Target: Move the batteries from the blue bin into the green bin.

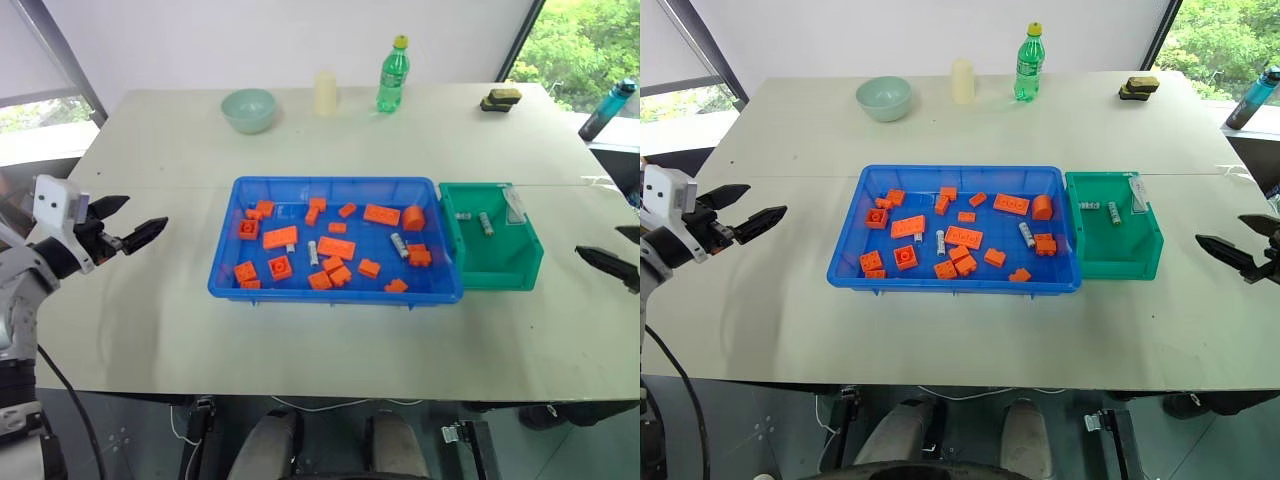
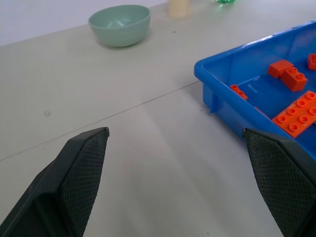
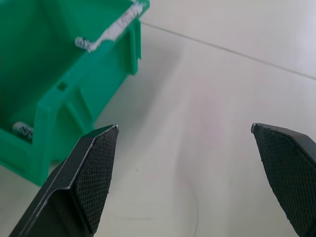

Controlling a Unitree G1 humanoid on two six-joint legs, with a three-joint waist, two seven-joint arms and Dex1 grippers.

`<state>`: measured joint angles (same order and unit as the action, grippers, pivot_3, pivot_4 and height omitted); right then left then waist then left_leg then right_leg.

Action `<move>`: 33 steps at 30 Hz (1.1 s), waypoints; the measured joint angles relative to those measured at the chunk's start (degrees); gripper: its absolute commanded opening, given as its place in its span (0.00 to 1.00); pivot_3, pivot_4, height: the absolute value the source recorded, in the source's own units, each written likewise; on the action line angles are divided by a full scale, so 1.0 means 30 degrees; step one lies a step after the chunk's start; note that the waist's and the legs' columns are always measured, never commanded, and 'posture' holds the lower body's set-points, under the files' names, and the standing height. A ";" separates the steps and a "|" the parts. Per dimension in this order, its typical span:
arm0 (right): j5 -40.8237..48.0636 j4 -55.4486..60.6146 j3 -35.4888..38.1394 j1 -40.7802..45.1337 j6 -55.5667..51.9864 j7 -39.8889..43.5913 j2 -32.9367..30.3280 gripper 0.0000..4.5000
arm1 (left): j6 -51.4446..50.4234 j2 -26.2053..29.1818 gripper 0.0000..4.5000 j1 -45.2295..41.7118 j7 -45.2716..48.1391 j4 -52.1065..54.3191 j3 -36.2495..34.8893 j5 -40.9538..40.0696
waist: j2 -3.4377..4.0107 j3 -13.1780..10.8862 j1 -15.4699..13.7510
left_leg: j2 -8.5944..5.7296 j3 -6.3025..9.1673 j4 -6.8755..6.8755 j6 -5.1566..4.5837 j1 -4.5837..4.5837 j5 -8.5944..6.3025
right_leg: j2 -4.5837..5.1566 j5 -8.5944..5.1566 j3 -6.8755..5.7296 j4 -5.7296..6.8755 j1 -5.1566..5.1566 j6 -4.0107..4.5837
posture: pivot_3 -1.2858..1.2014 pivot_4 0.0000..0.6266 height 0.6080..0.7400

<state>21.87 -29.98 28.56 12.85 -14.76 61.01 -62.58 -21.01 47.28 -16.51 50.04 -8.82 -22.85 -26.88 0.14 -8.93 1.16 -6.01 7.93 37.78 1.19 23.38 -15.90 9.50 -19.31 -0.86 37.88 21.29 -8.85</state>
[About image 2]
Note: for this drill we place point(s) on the small orange studded brick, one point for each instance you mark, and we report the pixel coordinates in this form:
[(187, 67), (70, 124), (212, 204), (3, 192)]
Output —
[(239, 91)]

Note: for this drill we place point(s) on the green transparent plastic object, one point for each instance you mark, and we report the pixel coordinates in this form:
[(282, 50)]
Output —
[(224, 1)]

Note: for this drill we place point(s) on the orange flat studded plate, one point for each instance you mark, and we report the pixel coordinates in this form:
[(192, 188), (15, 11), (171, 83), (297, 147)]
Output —
[(297, 114)]

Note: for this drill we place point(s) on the red plastic building brick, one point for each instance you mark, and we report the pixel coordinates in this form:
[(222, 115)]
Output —
[(279, 67)]

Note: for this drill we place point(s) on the pale green bowl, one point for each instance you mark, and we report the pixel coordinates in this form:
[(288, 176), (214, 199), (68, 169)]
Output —
[(120, 26)]

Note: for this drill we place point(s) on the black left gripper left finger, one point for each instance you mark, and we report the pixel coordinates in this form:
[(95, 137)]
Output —
[(74, 187)]

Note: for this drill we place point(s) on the cream plastic cup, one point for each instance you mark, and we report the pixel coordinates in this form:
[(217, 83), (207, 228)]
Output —
[(178, 8)]

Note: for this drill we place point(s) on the blue plastic tray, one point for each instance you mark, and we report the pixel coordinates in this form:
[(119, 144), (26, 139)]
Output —
[(247, 81)]

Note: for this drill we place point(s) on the orange two-stud brick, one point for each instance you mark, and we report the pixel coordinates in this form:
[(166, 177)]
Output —
[(295, 79)]

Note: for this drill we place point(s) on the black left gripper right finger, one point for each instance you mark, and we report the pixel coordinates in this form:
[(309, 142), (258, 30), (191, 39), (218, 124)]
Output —
[(281, 182)]

